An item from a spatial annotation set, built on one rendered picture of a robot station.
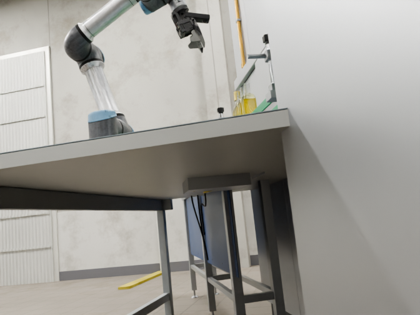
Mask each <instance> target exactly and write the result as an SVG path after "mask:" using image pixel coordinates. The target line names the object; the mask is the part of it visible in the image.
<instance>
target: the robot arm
mask: <svg viewBox="0 0 420 315"><path fill-rule="evenodd" d="M137 3H139V5H140V7H141V9H142V11H143V12H144V14H146V15H149V14H151V13H154V12H155V11H157V10H158V9H160V8H162V7H163V6H165V5H167V4H169V7H170V8H171V11H172V13H171V19H172V21H173V23H174V25H175V27H176V31H177V33H178V35H179V37H180V39H182V38H185V37H188V36H189V35H192V36H190V41H191V42H190V43H189V44H188V48H189V49H196V48H199V50H200V52H201V53H203V48H205V42H204V38H203V35H202V32H201V30H200V28H199V26H198V24H197V23H205V24H208V23H209V20H210V15H209V14H201V13H195V12H188V11H189V8H188V5H187V4H186V2H185V0H110V1H109V2H108V3H107V4H106V5H104V6H103V7H102V8H101V9H100V10H98V11H97V12H95V13H94V14H93V15H92V16H91V17H89V18H88V19H87V20H85V21H84V22H83V23H78V24H76V25H75V26H74V27H73V28H72V29H71V30H70V31H69V32H68V34H67V36H66V38H65V40H64V50H65V52H66V54H67V55H68V56H69V57H70V58H71V59H72V60H74V61H76V62H77V65H78V66H79V70H80V72H81V74H83V75H85V76H86V78H87V81H88V83H89V87H90V88H91V92H92V95H93V97H94V100H95V102H96V105H97V108H98V111H93V112H91V113H89V114H88V129H89V138H90V139H92V138H100V137H104V136H112V135H116V134H124V133H131V132H134V129H133V128H132V127H131V126H130V125H129V124H128V122H127V120H126V117H125V115H124V114H123V113H121V112H119V109H118V106H117V104H116V101H115V99H114V96H113V93H112V91H111V88H110V86H109V83H108V80H107V78H106V75H105V73H104V71H103V69H104V67H105V64H104V62H105V57H104V54H103V52H102V51H101V50H100V49H99V48H98V47H97V46H95V45H94V44H93V43H92V42H93V41H94V37H95V36H97V35H98V34H99V33H100V32H102V31H103V30H104V29H106V28H107V27H108V26H109V25H110V24H112V23H113V22H114V21H115V20H117V19H118V18H120V17H121V16H122V15H123V14H124V13H126V12H127V11H128V10H130V9H131V8H132V7H133V6H134V5H136V4H137Z"/></svg>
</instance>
